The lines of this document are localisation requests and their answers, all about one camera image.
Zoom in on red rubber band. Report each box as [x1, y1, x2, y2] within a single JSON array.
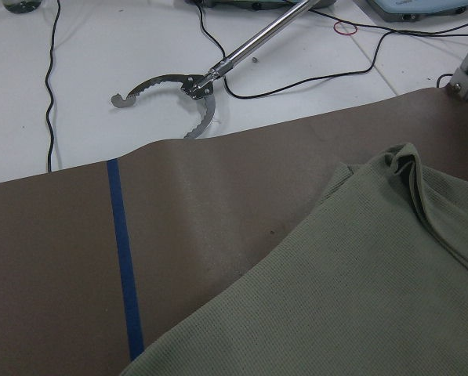
[[333, 21, 358, 36]]

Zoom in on reacher grabber stick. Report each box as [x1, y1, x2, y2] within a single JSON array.
[[111, 1, 318, 139]]

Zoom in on brown paper table mat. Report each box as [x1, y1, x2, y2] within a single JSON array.
[[0, 88, 468, 375]]

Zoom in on black cable on table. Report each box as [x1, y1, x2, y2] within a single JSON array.
[[45, 0, 62, 172]]

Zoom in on olive green t-shirt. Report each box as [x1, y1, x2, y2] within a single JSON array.
[[125, 143, 468, 375]]

